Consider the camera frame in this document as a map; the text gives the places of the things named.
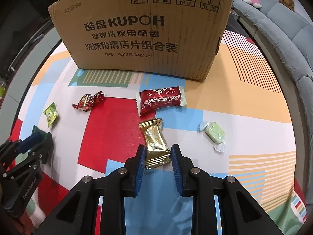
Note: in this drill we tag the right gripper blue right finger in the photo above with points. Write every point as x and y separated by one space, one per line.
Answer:
178 168

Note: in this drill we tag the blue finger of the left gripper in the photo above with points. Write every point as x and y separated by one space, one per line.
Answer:
29 142
41 151

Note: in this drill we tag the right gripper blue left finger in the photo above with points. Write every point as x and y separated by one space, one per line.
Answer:
139 165

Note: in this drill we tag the dark green snack bar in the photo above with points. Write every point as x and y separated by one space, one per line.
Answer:
41 134

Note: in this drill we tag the gold candy bar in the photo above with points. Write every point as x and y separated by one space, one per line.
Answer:
158 152

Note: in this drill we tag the small green candy packet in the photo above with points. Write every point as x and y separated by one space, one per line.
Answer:
51 114

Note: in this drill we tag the pale green candy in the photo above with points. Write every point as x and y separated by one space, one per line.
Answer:
215 133

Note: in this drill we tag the red gold twist candy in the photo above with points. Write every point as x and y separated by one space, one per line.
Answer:
88 101

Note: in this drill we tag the red love chocolate packet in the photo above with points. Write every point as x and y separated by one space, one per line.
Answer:
153 99

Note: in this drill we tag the person's left hand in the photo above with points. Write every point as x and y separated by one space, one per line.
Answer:
11 225

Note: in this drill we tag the colourful patchwork tablecloth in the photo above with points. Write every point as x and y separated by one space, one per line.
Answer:
235 123

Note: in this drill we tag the brown cardboard box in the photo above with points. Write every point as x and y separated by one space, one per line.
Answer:
170 37

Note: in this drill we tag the grey sectional sofa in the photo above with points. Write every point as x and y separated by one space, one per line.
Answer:
290 36

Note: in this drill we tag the brown teddy bear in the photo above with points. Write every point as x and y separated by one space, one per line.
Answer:
288 3

